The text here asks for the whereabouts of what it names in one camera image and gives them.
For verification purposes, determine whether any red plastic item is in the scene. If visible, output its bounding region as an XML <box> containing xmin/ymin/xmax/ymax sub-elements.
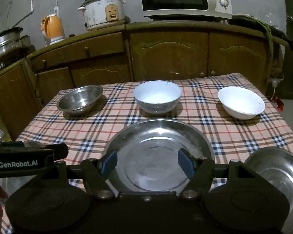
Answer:
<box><xmin>269</xmin><ymin>96</ymin><xmax>285</xmax><ymax>112</ymax></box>

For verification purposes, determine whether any orange electric kettle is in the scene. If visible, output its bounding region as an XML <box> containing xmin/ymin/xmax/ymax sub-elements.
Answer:
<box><xmin>41</xmin><ymin>14</ymin><xmax>66</xmax><ymax>46</ymax></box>

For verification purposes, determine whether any wooden kitchen cabinet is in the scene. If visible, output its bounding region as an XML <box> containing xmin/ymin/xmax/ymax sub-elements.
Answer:
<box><xmin>0</xmin><ymin>19</ymin><xmax>291</xmax><ymax>142</ymax></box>

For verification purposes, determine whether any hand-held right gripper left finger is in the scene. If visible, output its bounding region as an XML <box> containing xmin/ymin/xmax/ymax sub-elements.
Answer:
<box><xmin>54</xmin><ymin>150</ymin><xmax>118</xmax><ymax>199</ymax></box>

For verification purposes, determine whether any dark cloth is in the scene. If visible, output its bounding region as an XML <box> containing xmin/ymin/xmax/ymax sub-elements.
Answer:
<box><xmin>231</xmin><ymin>15</ymin><xmax>293</xmax><ymax>61</ymax></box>

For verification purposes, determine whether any steel steamer pot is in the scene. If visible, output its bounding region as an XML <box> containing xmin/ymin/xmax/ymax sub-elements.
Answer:
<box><xmin>0</xmin><ymin>27</ymin><xmax>31</xmax><ymax>59</ymax></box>

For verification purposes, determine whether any white rice cooker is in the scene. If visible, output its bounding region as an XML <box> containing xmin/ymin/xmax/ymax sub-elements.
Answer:
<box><xmin>78</xmin><ymin>0</ymin><xmax>126</xmax><ymax>32</ymax></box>

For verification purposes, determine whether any large steel plate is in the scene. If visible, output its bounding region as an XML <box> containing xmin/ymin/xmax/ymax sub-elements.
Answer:
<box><xmin>104</xmin><ymin>119</ymin><xmax>215</xmax><ymax>193</ymax></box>

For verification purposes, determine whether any white ceramic bowl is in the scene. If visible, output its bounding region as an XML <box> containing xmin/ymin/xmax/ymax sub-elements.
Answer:
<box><xmin>218</xmin><ymin>86</ymin><xmax>266</xmax><ymax>120</ymax></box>

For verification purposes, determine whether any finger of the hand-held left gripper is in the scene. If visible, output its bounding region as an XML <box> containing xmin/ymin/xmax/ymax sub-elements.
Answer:
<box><xmin>40</xmin><ymin>143</ymin><xmax>69</xmax><ymax>162</ymax></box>

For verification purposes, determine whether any plaid tablecloth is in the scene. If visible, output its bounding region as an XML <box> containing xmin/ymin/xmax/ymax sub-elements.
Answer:
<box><xmin>1</xmin><ymin>73</ymin><xmax>293</xmax><ymax>234</ymax></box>

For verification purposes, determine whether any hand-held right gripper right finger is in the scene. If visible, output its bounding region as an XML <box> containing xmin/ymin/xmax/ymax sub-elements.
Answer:
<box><xmin>178</xmin><ymin>148</ymin><xmax>257</xmax><ymax>199</ymax></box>

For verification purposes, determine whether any black cable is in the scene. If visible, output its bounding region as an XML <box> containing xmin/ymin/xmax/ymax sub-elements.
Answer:
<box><xmin>35</xmin><ymin>71</ymin><xmax>44</xmax><ymax>106</ymax></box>

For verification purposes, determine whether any pale blue ceramic bowl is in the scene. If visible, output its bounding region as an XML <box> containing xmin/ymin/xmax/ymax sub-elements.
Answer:
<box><xmin>133</xmin><ymin>80</ymin><xmax>182</xmax><ymax>114</ymax></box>

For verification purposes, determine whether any small steel plate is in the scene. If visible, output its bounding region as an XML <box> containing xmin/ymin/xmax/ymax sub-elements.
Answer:
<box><xmin>244</xmin><ymin>147</ymin><xmax>293</xmax><ymax>234</ymax></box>

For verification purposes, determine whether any steel bowl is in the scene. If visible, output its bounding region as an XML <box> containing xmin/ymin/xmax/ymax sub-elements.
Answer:
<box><xmin>57</xmin><ymin>85</ymin><xmax>103</xmax><ymax>116</ymax></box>

